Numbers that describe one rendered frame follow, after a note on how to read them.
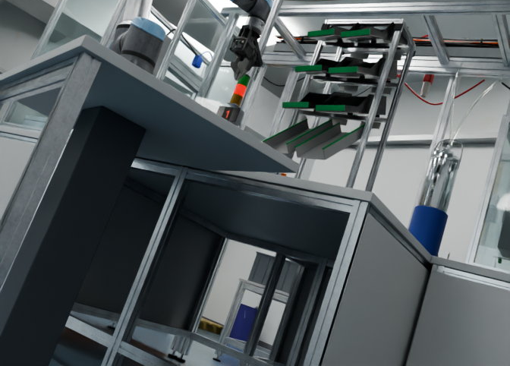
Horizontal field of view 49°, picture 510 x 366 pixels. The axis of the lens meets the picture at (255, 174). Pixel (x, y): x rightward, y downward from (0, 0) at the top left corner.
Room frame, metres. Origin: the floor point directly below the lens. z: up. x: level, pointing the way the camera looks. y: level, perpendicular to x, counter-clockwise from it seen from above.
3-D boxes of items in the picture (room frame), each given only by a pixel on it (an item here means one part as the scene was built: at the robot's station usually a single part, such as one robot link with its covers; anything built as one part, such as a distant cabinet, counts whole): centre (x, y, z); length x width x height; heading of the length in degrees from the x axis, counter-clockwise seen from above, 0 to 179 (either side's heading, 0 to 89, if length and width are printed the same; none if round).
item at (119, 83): (1.72, 0.43, 0.84); 0.90 x 0.70 x 0.03; 36
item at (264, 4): (2.02, 0.20, 1.53); 0.09 x 0.08 x 0.11; 120
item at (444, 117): (2.86, -0.88, 1.56); 0.04 x 0.04 x 1.39; 54
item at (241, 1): (1.96, 0.28, 1.53); 0.11 x 0.11 x 0.08; 30
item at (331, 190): (2.59, -0.15, 0.85); 1.50 x 1.41 x 0.03; 54
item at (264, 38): (2.46, 0.18, 1.46); 0.03 x 0.03 x 1.00; 54
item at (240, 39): (2.01, 0.20, 1.37); 0.09 x 0.08 x 0.12; 144
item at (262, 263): (4.26, -0.58, 0.73); 0.62 x 0.42 x 0.23; 54
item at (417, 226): (2.53, -0.84, 1.00); 0.16 x 0.16 x 0.27
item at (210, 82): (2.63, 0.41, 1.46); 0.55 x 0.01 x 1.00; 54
